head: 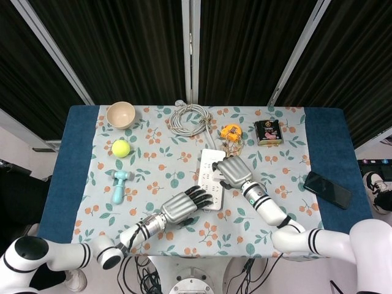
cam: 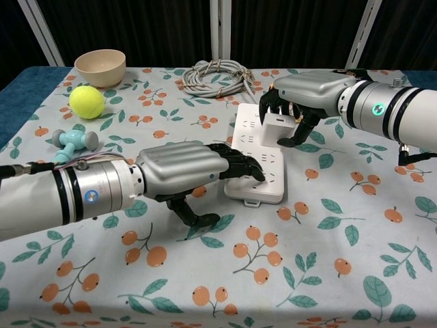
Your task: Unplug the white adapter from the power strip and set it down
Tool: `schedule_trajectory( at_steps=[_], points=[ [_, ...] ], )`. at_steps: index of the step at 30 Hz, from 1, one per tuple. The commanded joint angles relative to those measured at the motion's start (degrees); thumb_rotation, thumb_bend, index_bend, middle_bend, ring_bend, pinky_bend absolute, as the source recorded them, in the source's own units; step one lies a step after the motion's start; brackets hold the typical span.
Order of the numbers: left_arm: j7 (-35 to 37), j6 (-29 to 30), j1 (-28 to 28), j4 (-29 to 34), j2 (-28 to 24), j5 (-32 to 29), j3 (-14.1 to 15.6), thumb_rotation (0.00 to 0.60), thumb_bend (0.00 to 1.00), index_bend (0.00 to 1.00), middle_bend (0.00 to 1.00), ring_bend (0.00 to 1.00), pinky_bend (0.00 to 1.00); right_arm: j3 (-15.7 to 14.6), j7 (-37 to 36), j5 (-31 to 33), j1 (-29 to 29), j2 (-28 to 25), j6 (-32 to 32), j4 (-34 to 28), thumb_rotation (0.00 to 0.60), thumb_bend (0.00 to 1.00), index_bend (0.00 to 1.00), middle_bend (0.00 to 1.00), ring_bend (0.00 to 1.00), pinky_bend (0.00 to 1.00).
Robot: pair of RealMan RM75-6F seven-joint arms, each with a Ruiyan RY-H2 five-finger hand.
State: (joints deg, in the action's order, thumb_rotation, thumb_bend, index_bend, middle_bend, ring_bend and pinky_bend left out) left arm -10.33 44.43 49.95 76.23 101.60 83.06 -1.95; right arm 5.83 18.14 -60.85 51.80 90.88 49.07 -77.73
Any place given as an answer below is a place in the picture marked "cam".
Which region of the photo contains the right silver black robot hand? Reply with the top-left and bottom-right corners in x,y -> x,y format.
259,72 -> 356,147

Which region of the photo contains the light blue toy hammer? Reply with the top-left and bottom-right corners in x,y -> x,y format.
51,128 -> 100,165

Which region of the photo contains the white power strip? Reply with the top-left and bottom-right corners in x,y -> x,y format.
223,102 -> 297,208

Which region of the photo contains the floral tablecloth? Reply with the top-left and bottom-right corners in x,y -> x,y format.
0,66 -> 437,328

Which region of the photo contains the grey cable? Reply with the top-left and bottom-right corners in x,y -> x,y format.
178,59 -> 255,103

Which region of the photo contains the yellow tennis ball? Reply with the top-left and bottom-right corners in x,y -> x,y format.
69,85 -> 106,120

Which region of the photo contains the beige bowl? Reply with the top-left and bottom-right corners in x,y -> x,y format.
74,49 -> 126,88

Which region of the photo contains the white frame post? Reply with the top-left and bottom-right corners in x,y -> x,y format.
344,0 -> 383,69
20,0 -> 66,66
210,0 -> 233,66

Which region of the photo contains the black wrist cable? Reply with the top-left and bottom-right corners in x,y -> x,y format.
397,143 -> 437,167
0,163 -> 57,179

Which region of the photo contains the white charger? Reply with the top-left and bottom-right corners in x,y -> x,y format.
262,114 -> 296,146

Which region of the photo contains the black curtain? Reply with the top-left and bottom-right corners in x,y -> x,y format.
231,0 -> 371,70
0,0 -> 52,83
39,0 -> 212,68
373,0 -> 437,88

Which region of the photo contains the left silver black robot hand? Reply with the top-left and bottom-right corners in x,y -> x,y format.
136,140 -> 266,228

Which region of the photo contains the blue table cloth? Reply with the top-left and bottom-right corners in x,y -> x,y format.
0,66 -> 74,151

